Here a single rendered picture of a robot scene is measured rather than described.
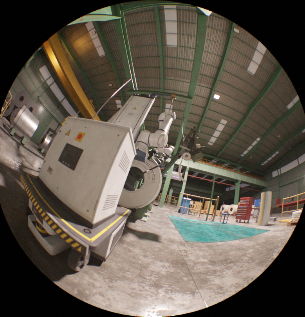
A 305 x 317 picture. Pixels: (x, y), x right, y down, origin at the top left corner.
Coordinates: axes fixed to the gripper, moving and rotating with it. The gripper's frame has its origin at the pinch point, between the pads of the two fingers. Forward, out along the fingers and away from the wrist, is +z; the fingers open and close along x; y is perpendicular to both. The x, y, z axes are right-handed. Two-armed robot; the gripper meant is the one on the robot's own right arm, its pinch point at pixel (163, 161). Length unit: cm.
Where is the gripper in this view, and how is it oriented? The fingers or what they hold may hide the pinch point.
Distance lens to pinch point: 182.9
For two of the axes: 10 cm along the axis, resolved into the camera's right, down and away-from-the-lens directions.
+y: -7.4, -5.8, 3.4
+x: -5.4, 2.0, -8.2
